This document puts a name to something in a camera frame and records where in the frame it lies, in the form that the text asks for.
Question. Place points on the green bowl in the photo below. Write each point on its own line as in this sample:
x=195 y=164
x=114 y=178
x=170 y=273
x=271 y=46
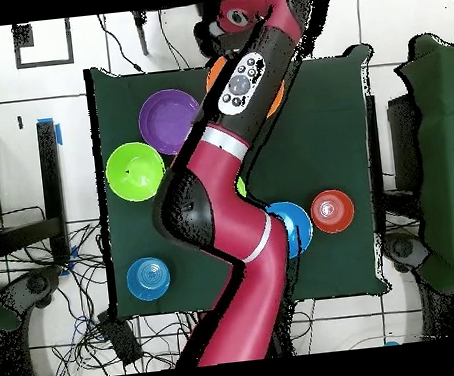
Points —
x=242 y=187
x=136 y=181

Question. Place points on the purple bowl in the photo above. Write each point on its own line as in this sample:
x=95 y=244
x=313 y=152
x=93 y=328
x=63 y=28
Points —
x=164 y=122

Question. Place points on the large yellow-orange bowl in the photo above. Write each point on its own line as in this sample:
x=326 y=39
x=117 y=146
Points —
x=213 y=77

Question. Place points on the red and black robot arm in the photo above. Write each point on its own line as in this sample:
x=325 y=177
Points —
x=238 y=223

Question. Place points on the dark green table cloth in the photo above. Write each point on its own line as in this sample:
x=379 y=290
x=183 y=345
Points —
x=327 y=145

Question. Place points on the small orange bowl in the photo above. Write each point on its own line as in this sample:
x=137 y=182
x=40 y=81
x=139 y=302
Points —
x=333 y=221

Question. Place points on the small light blue bowl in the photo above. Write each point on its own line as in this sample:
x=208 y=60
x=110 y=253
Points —
x=148 y=278

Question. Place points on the black metal beam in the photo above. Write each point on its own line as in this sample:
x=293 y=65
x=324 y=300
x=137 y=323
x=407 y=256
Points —
x=376 y=160

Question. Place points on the black stand leg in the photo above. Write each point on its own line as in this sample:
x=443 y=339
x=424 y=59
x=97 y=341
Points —
x=140 y=32

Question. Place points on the black power strip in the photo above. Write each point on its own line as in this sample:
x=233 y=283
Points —
x=120 y=340

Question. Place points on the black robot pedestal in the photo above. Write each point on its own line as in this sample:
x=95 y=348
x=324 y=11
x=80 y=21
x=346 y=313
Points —
x=282 y=331

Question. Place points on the black metal frame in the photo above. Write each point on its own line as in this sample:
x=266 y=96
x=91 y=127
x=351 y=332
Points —
x=50 y=174

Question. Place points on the black square frame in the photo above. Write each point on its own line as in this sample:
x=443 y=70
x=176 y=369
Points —
x=68 y=39

